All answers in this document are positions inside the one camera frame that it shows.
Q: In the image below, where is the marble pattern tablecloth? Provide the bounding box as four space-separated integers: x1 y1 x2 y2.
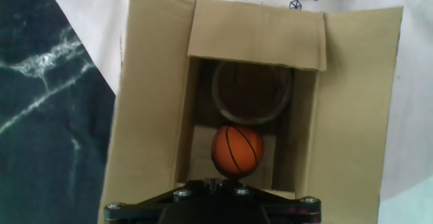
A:
0 0 433 224

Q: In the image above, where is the brown cardboard box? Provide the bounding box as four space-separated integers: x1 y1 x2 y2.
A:
97 0 404 224

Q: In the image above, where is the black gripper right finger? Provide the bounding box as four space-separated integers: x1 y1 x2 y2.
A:
216 178 322 224

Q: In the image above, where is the small orange basketball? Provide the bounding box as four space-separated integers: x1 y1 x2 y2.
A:
211 125 265 179

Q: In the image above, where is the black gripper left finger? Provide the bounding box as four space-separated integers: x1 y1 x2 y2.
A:
104 178 214 224

